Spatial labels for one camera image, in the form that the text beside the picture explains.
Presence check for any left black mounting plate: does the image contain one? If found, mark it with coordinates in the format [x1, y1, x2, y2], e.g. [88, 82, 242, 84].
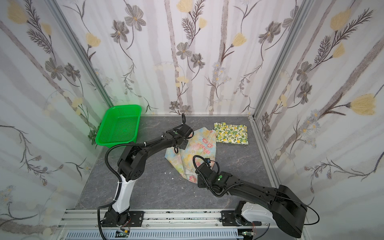
[128, 211, 145, 228]

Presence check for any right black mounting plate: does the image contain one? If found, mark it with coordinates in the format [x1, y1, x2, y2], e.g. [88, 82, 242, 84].
[220, 210, 241, 227]

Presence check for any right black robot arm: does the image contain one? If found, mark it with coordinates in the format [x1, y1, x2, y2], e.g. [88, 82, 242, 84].
[194, 164, 308, 238]

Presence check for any pastel floral skirt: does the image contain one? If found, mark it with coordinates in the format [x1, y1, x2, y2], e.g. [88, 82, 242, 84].
[165, 127, 217, 184]

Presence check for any lemon print yellow skirt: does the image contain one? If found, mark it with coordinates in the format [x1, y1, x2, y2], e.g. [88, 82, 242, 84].
[214, 122, 249, 145]

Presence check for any white slotted cable duct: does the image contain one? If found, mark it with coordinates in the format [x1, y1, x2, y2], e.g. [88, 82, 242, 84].
[62, 229, 244, 240]

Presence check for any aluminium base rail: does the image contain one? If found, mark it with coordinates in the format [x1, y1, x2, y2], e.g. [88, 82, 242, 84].
[59, 208, 305, 232]

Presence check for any black mounting plate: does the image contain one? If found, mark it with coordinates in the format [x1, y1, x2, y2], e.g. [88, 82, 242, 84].
[220, 210, 241, 227]
[128, 211, 145, 228]

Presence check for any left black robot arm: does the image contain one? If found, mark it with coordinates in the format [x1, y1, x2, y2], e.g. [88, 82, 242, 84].
[97, 124, 194, 228]

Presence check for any green plastic basket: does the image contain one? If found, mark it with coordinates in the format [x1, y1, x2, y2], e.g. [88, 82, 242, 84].
[95, 105, 142, 148]

